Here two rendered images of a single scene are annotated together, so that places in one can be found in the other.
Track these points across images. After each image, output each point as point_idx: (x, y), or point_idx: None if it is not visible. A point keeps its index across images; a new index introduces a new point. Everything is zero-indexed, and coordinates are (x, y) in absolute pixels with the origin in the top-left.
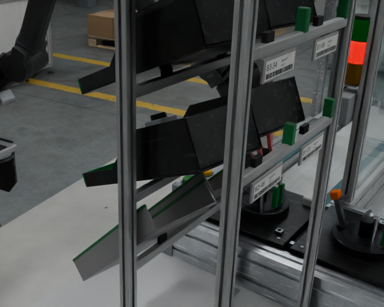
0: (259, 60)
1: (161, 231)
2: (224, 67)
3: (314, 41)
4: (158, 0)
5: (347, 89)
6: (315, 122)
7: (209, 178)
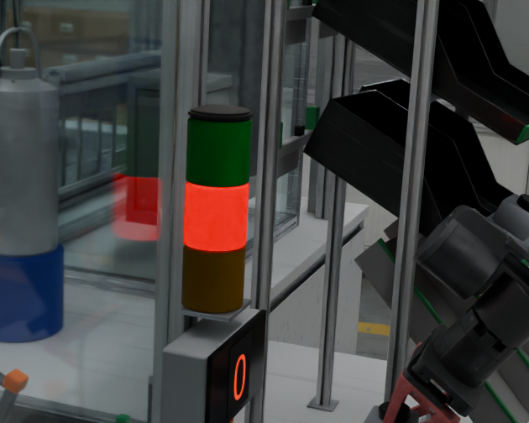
0: (456, 212)
1: None
2: None
3: (306, 19)
4: None
5: (222, 332)
6: (288, 141)
7: (447, 327)
